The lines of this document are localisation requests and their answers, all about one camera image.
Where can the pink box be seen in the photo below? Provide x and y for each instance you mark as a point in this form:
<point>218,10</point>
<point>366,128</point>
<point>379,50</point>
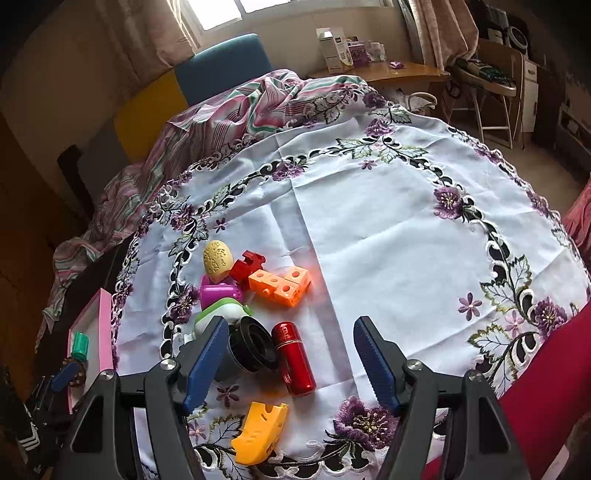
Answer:
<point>99,332</point>

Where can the blue chair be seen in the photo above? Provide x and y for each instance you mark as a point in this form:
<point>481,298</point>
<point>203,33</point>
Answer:
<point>221,64</point>

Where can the dark chair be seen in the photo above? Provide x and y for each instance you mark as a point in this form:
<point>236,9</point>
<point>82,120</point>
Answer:
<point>71,175</point>

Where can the wooden desk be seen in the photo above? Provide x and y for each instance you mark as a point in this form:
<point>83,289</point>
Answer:
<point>392,74</point>

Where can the round white appliance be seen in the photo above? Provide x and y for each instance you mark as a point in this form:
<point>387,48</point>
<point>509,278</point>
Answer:
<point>517,36</point>

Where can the dark red building block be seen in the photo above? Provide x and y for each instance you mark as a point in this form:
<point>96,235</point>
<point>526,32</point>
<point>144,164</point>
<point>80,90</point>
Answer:
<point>244,268</point>

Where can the small purple object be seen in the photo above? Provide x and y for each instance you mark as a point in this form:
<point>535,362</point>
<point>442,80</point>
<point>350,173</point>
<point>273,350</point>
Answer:
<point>395,64</point>

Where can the clothes pile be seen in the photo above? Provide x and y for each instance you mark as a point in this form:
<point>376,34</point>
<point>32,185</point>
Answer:
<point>485,74</point>

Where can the green cylinder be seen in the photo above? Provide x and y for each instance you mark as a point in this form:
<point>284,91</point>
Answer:
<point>81,344</point>

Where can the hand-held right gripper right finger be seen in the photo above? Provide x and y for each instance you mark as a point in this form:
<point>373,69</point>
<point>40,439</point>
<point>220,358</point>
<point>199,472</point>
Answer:
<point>374,364</point>

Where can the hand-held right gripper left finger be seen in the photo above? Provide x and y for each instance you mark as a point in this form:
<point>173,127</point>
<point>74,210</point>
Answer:
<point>205,364</point>

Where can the beige curtain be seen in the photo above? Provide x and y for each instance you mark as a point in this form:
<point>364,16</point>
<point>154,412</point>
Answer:
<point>443,27</point>
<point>152,27</point>

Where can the yellow carved egg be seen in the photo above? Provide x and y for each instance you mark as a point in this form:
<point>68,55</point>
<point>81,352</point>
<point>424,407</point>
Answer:
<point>217,263</point>

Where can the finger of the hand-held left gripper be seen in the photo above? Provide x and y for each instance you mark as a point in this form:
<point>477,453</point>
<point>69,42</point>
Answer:
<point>64,376</point>

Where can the white green thermometer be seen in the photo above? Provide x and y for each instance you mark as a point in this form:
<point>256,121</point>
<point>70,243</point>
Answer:
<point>217,314</point>

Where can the red cloth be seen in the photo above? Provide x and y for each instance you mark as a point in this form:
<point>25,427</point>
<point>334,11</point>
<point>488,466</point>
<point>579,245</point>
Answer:
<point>549,397</point>

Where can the white carton box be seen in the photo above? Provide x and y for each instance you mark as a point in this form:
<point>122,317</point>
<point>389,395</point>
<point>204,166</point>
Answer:
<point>334,50</point>

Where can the pink green striped blanket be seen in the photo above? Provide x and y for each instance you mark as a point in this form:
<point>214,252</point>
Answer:
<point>231,115</point>

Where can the purple box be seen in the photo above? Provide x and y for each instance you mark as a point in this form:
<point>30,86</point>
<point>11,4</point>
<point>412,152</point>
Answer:
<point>358,51</point>

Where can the white embroidered floral tablecloth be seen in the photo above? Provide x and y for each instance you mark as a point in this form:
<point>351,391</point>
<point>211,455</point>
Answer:
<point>369,230</point>

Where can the yellow chair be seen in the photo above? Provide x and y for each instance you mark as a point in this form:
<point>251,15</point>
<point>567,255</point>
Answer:
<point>147,110</point>

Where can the window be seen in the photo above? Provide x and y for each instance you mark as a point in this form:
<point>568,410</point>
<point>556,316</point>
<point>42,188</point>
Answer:
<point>286,9</point>

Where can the red metal cylinder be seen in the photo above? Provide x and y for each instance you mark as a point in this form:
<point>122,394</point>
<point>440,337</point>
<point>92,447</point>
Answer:
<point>293,357</point>

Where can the yellow cheese-shaped piece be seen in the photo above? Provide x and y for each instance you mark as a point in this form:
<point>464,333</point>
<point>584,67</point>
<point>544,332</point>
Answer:
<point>258,431</point>

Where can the magenta plastic block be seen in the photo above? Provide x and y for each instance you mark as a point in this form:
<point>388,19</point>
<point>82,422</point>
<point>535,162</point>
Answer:
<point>219,294</point>

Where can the orange cube building block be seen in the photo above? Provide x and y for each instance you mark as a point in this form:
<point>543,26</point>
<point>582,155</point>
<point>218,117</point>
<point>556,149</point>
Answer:
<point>279,286</point>

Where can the pink cloth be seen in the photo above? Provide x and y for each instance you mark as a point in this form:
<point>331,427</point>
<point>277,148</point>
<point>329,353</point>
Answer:
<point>579,221</point>

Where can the white cabinet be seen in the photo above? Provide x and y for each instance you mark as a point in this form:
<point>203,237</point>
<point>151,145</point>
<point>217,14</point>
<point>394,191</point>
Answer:
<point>531,92</point>

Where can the white bag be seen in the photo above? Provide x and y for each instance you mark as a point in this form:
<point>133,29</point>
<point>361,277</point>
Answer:
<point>418,100</point>

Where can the wooden chair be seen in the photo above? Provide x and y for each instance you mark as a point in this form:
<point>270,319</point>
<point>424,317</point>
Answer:
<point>496,60</point>

